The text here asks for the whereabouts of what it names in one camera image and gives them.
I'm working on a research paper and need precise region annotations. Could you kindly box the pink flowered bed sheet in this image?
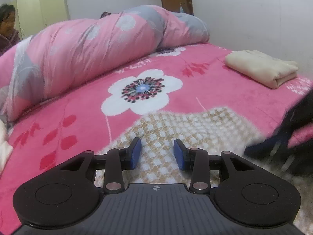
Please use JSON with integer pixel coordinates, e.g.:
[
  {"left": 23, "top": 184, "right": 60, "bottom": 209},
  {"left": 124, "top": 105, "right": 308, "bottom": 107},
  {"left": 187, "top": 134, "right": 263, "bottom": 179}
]
[{"left": 1, "top": 44, "right": 312, "bottom": 234}]

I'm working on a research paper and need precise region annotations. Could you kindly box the folded cream cloth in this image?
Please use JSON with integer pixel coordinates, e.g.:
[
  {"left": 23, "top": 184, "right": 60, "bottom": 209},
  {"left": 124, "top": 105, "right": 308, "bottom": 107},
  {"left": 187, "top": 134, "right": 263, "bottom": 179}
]
[{"left": 225, "top": 50, "right": 299, "bottom": 89}]

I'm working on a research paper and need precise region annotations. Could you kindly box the white fleece blanket pile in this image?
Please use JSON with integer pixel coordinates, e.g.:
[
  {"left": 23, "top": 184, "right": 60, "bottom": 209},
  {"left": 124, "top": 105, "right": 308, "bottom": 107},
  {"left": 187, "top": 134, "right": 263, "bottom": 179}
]
[{"left": 0, "top": 121, "right": 13, "bottom": 173}]

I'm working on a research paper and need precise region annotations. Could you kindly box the pink floral duvet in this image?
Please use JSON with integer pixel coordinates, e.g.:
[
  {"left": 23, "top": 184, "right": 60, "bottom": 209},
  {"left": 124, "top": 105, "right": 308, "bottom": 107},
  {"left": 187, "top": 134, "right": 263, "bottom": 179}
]
[{"left": 1, "top": 5, "right": 210, "bottom": 121}]

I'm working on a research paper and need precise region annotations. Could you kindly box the woman in purple coat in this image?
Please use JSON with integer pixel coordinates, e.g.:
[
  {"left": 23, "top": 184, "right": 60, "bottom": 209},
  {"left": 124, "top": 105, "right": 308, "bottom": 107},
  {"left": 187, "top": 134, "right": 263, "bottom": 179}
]
[{"left": 0, "top": 3, "right": 21, "bottom": 56}]

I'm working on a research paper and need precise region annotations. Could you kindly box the yellow green wardrobe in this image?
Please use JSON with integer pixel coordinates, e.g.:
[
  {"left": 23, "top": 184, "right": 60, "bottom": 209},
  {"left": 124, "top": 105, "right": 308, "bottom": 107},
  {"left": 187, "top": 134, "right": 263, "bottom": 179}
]
[{"left": 12, "top": 0, "right": 70, "bottom": 39}]

